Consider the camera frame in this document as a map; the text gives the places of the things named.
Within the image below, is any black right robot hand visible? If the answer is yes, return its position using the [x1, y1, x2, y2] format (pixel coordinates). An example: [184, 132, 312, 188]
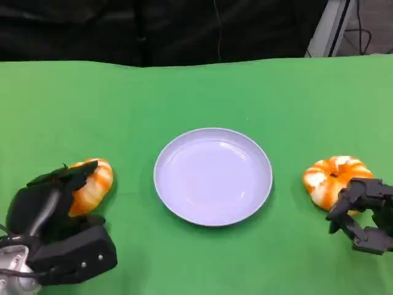
[325, 177, 393, 256]

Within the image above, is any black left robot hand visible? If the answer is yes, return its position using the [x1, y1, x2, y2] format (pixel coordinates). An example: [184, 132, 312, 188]
[6, 160, 107, 243]

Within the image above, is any lilac plate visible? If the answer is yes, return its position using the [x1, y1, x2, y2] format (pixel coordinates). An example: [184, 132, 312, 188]
[153, 127, 274, 227]

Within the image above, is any green table cloth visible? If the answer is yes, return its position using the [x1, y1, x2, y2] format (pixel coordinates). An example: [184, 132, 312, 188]
[0, 52, 393, 295]

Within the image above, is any black backdrop cloth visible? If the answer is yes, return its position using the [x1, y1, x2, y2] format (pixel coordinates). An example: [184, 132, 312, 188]
[0, 0, 329, 67]

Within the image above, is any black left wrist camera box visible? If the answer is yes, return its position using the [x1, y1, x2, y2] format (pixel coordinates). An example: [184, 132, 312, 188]
[26, 224, 119, 286]

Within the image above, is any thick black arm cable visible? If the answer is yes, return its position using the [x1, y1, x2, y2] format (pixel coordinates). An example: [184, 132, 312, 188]
[0, 266, 44, 280]

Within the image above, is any looped black floor cable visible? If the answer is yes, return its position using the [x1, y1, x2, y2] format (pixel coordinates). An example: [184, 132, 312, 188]
[342, 0, 373, 56]

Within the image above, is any grey metal frame post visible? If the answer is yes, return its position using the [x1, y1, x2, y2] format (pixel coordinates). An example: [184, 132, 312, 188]
[303, 0, 360, 58]

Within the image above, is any thin hanging black cable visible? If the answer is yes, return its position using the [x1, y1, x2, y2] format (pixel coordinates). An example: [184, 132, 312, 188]
[213, 0, 224, 61]

